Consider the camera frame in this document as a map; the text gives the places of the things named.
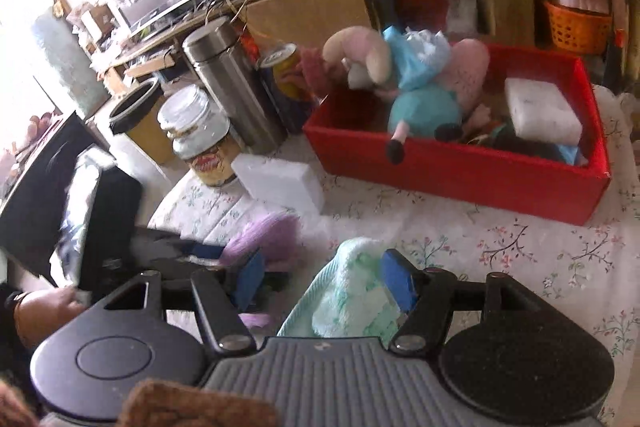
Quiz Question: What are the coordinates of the white foam block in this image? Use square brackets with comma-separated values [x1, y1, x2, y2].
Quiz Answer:
[231, 156, 327, 215]
[503, 77, 585, 145]

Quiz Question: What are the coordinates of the orange plastic basket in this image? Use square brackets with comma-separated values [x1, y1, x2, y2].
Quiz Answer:
[542, 0, 615, 56]

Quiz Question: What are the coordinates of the small open cardboard box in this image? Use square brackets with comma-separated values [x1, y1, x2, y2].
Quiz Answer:
[462, 0, 537, 48]

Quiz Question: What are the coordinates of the yellow drink can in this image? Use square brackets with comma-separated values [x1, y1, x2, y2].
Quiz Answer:
[256, 43, 323, 134]

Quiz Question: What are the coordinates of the pink pig plush toy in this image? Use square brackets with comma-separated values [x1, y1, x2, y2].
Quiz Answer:
[381, 27, 492, 166]

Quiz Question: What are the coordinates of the striped multicolour knitted sock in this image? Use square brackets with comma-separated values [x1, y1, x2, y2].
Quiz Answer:
[434, 121, 590, 166]

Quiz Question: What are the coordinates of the large brown cardboard box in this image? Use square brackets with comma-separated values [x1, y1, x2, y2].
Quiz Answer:
[244, 0, 383, 60]

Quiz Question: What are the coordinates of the pink fuzzy cloth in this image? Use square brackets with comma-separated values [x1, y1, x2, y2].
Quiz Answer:
[298, 46, 333, 102]

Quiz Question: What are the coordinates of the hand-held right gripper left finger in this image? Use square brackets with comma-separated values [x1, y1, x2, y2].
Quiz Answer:
[89, 248, 290, 355]

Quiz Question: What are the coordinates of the light green towel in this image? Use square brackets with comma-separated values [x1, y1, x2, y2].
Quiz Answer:
[276, 237, 410, 339]

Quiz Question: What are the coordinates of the stainless steel thermos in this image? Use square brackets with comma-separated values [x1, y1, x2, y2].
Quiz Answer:
[181, 18, 288, 155]

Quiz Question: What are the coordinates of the purple fluffy cloth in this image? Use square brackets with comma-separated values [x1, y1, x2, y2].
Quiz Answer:
[219, 212, 303, 269]

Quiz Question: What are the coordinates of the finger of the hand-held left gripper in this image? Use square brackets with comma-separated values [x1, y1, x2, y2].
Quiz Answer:
[129, 226, 228, 273]

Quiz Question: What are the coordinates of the wooden desk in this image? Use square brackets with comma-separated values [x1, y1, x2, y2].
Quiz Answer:
[87, 0, 281, 92]

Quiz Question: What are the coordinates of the brown fuzzy cloth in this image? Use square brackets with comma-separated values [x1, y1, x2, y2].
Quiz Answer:
[0, 377, 281, 427]

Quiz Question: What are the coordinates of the red cardboard box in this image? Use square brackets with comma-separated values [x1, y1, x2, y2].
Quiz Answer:
[302, 43, 612, 227]

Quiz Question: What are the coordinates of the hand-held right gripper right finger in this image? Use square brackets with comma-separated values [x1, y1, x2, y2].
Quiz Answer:
[380, 248, 549, 354]

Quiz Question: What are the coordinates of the black cabinet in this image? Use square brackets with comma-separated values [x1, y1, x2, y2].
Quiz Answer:
[0, 111, 93, 280]

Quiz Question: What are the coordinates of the person's left hand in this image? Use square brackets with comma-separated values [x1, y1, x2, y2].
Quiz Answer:
[14, 287, 88, 350]

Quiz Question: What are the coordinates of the yellow bin with black liner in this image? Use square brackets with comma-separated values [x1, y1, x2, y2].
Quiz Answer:
[107, 78, 175, 165]

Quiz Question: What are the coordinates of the glass jar with label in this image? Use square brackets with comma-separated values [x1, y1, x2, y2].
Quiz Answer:
[156, 84, 240, 188]

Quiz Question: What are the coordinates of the beige plush toy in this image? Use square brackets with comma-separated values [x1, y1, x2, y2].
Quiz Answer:
[321, 28, 393, 88]

